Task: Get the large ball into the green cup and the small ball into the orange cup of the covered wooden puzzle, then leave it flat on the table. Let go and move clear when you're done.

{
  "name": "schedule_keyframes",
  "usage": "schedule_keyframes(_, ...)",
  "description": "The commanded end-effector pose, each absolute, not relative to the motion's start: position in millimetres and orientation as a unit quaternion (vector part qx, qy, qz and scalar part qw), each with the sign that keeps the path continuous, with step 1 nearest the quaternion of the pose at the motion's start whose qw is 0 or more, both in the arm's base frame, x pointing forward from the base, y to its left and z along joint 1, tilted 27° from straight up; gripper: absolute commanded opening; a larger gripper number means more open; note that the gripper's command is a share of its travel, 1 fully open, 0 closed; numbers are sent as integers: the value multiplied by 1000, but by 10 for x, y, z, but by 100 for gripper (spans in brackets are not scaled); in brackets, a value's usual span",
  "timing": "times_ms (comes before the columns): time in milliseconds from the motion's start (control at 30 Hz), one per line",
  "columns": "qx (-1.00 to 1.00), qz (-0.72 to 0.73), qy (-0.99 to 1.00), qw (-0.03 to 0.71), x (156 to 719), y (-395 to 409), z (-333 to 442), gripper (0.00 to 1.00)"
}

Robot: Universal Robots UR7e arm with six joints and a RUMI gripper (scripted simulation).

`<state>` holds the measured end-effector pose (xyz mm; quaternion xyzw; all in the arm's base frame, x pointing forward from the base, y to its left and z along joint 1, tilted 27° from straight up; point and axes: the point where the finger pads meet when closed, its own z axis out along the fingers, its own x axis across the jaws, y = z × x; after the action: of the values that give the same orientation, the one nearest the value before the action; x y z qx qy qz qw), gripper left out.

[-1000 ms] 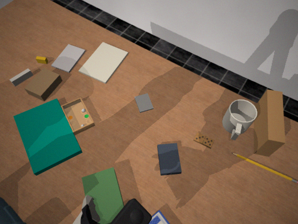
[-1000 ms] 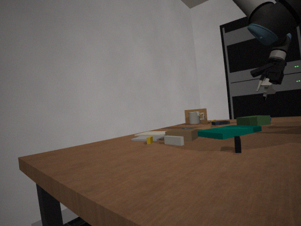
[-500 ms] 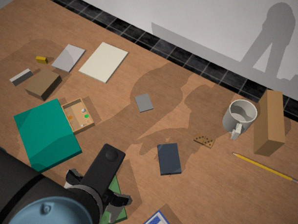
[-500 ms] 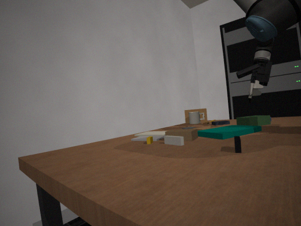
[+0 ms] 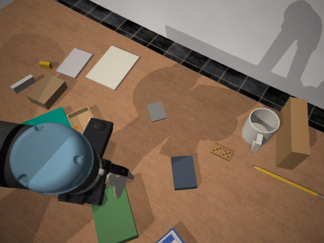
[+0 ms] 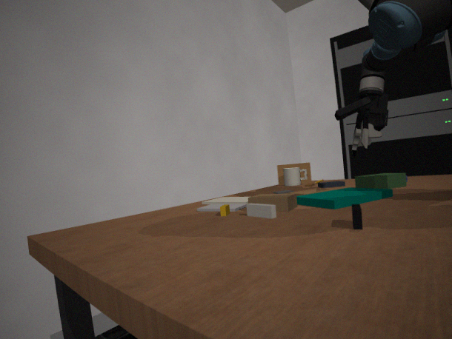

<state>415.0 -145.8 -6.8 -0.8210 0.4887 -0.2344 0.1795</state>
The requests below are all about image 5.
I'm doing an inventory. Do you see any wooden ball-in-hole puzzle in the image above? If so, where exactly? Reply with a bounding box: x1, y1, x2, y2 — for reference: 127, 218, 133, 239
66, 106, 94, 134

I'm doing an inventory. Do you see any small yellow block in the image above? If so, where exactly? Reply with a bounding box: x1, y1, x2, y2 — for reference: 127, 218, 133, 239
39, 61, 52, 70

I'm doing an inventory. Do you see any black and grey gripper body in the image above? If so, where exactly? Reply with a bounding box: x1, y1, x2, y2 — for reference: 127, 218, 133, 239
58, 159, 111, 205

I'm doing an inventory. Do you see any wooden domino tile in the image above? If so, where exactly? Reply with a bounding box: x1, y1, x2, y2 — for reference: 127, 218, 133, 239
210, 144, 233, 161

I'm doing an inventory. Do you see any grey mug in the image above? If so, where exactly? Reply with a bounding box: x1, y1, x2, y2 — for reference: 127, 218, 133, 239
242, 108, 280, 152

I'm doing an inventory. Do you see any tan rectangular box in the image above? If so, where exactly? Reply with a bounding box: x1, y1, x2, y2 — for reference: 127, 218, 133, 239
26, 74, 68, 110

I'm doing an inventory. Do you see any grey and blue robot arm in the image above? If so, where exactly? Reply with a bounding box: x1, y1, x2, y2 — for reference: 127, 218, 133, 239
0, 118, 113, 195

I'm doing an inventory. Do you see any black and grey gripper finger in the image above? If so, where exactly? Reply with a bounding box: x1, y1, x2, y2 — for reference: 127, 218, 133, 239
106, 163, 134, 197

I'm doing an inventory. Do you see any brown rectangular box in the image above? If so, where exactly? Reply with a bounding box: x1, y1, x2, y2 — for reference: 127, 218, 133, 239
276, 97, 310, 170

